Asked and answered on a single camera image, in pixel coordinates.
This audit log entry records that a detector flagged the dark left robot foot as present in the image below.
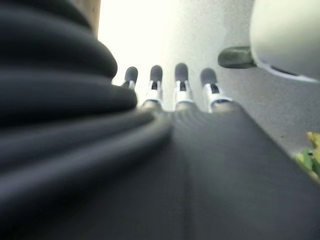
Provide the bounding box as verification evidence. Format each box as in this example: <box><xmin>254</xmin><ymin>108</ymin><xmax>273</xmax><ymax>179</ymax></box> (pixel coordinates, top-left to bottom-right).
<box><xmin>217</xmin><ymin>46</ymin><xmax>258</xmax><ymax>70</ymax></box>

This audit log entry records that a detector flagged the silver left robot leg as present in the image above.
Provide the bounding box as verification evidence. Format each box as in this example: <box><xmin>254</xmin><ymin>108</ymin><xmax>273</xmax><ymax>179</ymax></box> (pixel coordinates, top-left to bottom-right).
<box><xmin>249</xmin><ymin>0</ymin><xmax>320</xmax><ymax>83</ymax></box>

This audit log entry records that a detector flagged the green leafy plant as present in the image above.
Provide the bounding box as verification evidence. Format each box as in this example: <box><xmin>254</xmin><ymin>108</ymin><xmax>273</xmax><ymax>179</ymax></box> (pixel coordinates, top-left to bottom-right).
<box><xmin>293</xmin><ymin>131</ymin><xmax>320</xmax><ymax>181</ymax></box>

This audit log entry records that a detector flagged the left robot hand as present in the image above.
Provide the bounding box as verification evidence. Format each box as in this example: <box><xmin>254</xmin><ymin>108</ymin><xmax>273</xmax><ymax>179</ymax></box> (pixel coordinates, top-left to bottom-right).
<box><xmin>37</xmin><ymin>63</ymin><xmax>320</xmax><ymax>240</ymax></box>

